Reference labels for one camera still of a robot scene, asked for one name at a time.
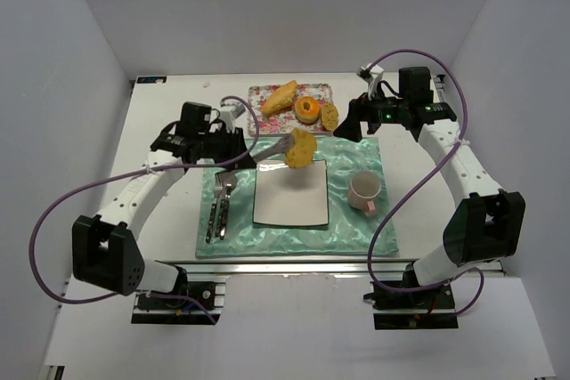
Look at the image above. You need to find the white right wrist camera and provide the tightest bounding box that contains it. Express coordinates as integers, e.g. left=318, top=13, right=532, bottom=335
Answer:
left=356, top=63, right=384, bottom=100

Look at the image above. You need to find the white square plate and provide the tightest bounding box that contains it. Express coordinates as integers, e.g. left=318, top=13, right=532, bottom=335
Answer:
left=253, top=160, right=330, bottom=228

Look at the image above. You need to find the orange glazed donut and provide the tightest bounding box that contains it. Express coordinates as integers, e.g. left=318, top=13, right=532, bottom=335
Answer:
left=294, top=96, right=321, bottom=125

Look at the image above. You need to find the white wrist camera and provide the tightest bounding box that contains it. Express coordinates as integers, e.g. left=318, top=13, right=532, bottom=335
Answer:
left=356, top=63, right=384, bottom=100
left=219, top=101, right=246, bottom=133

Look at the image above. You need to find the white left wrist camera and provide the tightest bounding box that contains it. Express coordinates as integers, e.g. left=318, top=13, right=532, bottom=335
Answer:
left=219, top=101, right=246, bottom=133

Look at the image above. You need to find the steel knife patterned handle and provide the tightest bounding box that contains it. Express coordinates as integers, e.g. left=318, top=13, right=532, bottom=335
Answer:
left=216, top=171, right=238, bottom=240

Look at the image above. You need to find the aluminium table edge rail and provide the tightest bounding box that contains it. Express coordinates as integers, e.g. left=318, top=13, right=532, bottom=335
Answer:
left=168, top=259, right=508, bottom=278

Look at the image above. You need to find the small green bread slice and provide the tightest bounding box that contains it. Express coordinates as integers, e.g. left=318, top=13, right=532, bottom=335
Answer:
left=321, top=102, right=339, bottom=132

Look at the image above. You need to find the green round bread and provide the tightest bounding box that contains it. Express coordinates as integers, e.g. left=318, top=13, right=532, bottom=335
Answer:
left=285, top=128, right=317, bottom=169

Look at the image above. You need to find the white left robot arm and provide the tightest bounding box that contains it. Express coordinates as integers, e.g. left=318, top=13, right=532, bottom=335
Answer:
left=72, top=102, right=294, bottom=295

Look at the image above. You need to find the teal satin placemat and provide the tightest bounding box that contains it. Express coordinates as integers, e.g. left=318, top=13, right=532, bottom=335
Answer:
left=195, top=136, right=398, bottom=259

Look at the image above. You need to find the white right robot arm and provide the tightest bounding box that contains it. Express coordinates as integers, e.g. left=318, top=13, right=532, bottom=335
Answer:
left=333, top=66, right=525, bottom=291

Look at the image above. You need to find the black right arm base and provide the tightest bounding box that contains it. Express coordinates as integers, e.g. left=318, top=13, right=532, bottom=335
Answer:
left=363, top=283, right=459, bottom=330

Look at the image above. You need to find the pink mug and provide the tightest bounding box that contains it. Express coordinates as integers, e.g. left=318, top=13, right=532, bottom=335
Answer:
left=347, top=171, right=382, bottom=216

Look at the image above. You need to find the blue label sticker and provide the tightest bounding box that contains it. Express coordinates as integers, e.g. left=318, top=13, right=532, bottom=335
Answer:
left=135, top=76, right=167, bottom=85

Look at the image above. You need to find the yellow wedge bread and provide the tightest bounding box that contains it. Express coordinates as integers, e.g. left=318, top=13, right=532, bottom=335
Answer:
left=260, top=80, right=298, bottom=117

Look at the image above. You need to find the floral rectangular tray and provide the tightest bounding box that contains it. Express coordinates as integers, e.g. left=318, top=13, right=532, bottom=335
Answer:
left=247, top=83, right=333, bottom=136

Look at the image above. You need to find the steel fork patterned handle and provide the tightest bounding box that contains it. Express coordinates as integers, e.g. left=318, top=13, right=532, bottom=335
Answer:
left=206, top=173, right=224, bottom=244

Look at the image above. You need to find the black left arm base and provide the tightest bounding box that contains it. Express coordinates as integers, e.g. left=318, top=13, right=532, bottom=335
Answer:
left=131, top=264, right=228, bottom=326

